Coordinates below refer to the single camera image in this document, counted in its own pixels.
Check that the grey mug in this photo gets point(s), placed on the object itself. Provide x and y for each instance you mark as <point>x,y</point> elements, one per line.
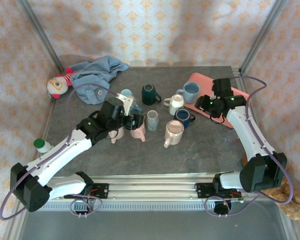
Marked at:
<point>152,121</point>

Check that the dark green mug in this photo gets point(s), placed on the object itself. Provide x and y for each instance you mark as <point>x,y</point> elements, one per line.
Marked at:
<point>148,95</point>

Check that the beige mug purple interior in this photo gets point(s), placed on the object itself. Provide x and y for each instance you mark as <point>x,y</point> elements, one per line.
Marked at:
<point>174,131</point>

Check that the white faceted mug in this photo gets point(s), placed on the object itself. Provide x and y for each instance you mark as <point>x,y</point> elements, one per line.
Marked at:
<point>176,103</point>

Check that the navy blue mug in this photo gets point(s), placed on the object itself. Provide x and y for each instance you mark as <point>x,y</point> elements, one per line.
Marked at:
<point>182,117</point>

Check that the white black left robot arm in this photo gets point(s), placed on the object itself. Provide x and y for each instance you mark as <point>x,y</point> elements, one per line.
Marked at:
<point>60,155</point>

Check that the glossy pale blue mug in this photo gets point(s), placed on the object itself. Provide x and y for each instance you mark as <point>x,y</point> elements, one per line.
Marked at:
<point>126,92</point>

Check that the matte light blue mug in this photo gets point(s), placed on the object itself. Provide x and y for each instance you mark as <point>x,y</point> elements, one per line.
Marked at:
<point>191,92</point>

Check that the pink plastic tray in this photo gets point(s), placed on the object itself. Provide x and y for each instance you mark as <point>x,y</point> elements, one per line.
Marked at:
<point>202,80</point>

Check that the clear plastic water bottle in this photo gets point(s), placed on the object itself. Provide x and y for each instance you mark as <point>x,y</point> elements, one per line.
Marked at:
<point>230,138</point>

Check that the light blue button shirt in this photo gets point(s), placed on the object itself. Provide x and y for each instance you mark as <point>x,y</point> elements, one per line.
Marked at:
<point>95,75</point>

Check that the white plush doll with glasses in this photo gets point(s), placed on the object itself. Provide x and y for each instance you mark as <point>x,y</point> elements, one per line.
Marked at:
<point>56,85</point>

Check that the green capped white bottle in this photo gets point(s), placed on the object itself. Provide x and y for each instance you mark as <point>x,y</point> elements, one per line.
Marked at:
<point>40,145</point>

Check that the grey metal shelf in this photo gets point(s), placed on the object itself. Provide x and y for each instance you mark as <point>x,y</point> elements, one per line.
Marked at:
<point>152,225</point>

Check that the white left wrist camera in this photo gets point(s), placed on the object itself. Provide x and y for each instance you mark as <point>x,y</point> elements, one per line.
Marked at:
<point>126,103</point>

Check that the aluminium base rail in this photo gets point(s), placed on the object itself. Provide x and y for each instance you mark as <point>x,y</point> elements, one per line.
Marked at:
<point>152,190</point>

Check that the aluminium frame post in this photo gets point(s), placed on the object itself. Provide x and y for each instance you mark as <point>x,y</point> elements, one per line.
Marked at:
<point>262,35</point>
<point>40,35</point>

